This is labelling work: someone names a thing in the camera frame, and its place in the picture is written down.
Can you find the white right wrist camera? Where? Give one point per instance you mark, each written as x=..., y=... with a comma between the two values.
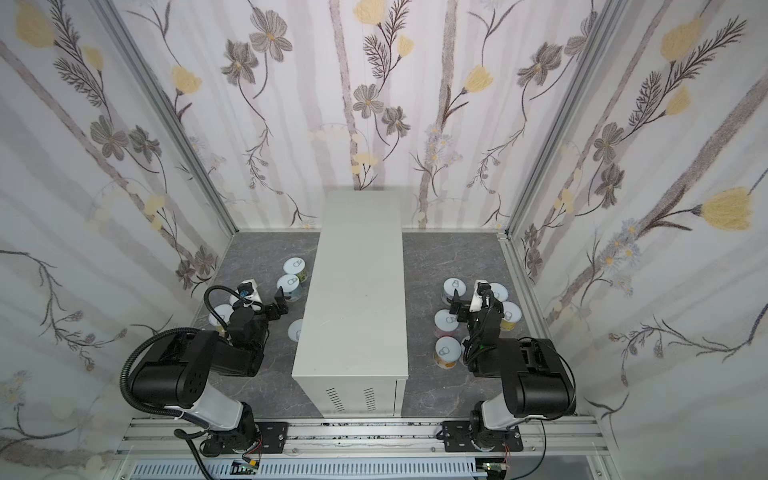
x=482, y=296

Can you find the red label can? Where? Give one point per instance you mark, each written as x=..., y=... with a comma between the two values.
x=499, y=291

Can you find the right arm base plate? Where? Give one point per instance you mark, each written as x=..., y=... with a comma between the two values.
x=463, y=436

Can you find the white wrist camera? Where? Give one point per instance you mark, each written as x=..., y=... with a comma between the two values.
x=482, y=296
x=247, y=292

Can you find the teal brown label can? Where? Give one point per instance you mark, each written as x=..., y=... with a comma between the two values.
x=453, y=287

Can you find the white slotted cable duct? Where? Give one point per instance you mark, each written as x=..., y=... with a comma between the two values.
x=352, y=468

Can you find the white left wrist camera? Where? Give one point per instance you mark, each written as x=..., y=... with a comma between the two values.
x=247, y=292

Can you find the grey metal counter cabinet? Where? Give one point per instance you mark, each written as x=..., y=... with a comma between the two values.
x=352, y=355

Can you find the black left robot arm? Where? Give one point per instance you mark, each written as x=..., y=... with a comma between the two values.
x=168, y=375

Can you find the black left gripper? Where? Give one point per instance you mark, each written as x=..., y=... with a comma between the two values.
x=271, y=308

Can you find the yellow label can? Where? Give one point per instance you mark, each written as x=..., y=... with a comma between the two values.
x=512, y=315
x=222, y=311

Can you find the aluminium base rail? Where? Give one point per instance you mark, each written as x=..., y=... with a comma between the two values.
x=416, y=437

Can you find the can beside cabinet left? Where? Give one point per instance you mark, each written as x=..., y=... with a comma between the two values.
x=294, y=330

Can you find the green label can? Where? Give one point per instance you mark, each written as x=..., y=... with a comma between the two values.
x=296, y=266

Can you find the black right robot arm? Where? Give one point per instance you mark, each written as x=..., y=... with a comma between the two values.
x=536, y=383

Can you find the pink label can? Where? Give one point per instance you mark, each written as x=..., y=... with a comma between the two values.
x=445, y=323

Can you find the orange label can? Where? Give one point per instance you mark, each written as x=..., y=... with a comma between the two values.
x=447, y=352

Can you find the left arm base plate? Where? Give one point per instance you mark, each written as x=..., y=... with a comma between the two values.
x=258, y=438

